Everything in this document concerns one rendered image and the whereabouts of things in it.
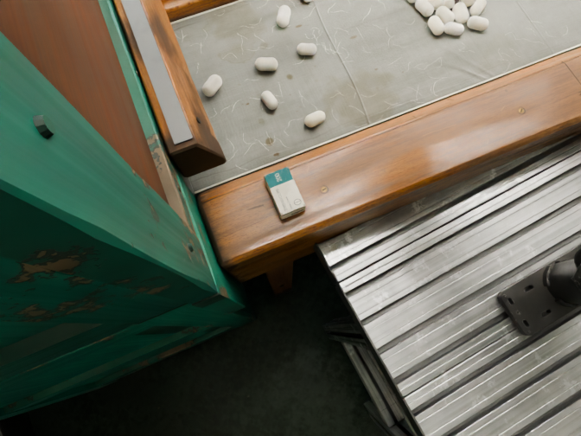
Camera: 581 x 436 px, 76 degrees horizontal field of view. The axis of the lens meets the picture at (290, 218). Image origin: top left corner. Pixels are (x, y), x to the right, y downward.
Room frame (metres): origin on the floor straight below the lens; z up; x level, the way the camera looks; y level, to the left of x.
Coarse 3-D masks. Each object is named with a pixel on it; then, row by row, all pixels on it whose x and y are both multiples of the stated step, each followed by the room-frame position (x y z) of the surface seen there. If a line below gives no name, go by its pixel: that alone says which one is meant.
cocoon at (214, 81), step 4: (212, 76) 0.36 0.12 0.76; (216, 76) 0.36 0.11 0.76; (208, 80) 0.35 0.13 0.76; (212, 80) 0.35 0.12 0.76; (216, 80) 0.35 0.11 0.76; (220, 80) 0.36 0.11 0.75; (204, 84) 0.35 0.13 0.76; (208, 84) 0.35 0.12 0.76; (212, 84) 0.35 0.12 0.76; (216, 84) 0.35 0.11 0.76; (220, 84) 0.35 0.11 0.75; (204, 88) 0.34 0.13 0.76; (208, 88) 0.34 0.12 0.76; (212, 88) 0.34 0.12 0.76; (216, 88) 0.34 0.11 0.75; (204, 92) 0.34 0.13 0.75; (208, 92) 0.34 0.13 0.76; (212, 92) 0.34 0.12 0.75; (208, 96) 0.33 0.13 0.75
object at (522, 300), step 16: (560, 256) 0.11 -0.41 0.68; (544, 272) 0.08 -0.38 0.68; (560, 272) 0.08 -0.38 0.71; (512, 288) 0.06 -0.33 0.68; (544, 288) 0.06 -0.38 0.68; (560, 288) 0.06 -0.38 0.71; (576, 288) 0.06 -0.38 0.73; (512, 304) 0.04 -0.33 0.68; (528, 304) 0.04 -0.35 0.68; (544, 304) 0.04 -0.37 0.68; (560, 304) 0.04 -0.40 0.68; (576, 304) 0.04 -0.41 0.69; (512, 320) 0.02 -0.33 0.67; (528, 320) 0.02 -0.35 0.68; (544, 320) 0.02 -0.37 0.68
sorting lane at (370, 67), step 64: (256, 0) 0.53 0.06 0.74; (320, 0) 0.53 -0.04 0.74; (384, 0) 0.53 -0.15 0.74; (512, 0) 0.54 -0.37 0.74; (576, 0) 0.54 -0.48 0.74; (192, 64) 0.40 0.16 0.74; (320, 64) 0.40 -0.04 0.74; (384, 64) 0.40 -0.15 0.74; (448, 64) 0.41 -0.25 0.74; (512, 64) 0.41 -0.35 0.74; (256, 128) 0.29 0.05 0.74; (320, 128) 0.29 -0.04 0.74
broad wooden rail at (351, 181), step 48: (576, 48) 0.44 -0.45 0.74; (480, 96) 0.33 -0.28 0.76; (528, 96) 0.33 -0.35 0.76; (576, 96) 0.33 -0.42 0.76; (336, 144) 0.25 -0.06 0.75; (384, 144) 0.25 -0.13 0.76; (432, 144) 0.25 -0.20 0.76; (480, 144) 0.25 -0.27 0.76; (528, 144) 0.26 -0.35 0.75; (240, 192) 0.17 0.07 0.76; (336, 192) 0.18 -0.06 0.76; (384, 192) 0.18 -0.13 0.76; (432, 192) 0.21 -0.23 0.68; (240, 240) 0.11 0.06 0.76; (288, 240) 0.11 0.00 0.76
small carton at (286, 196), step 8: (288, 168) 0.20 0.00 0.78; (264, 176) 0.19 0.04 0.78; (272, 176) 0.19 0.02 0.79; (280, 176) 0.19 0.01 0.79; (288, 176) 0.19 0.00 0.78; (272, 184) 0.18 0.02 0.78; (280, 184) 0.18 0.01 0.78; (288, 184) 0.18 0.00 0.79; (296, 184) 0.18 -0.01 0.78; (272, 192) 0.17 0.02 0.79; (280, 192) 0.17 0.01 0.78; (288, 192) 0.17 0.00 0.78; (296, 192) 0.17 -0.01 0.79; (272, 200) 0.16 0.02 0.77; (280, 200) 0.16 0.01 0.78; (288, 200) 0.16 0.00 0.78; (296, 200) 0.16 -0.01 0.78; (280, 208) 0.15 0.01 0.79; (288, 208) 0.15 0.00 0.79; (296, 208) 0.15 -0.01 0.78; (304, 208) 0.15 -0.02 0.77; (280, 216) 0.14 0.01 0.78; (288, 216) 0.14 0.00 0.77
